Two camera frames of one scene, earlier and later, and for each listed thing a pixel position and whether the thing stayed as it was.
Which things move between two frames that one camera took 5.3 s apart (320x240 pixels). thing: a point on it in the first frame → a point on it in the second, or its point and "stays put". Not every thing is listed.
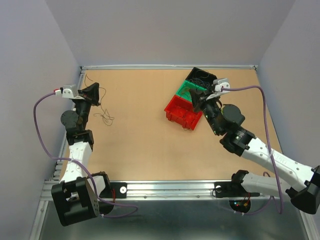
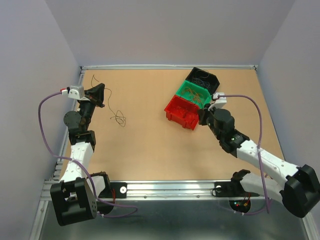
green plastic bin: [184, 90] stays put
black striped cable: [106, 117] → [120, 117]
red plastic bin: [181, 111] stays put
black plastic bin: [201, 78] stays put
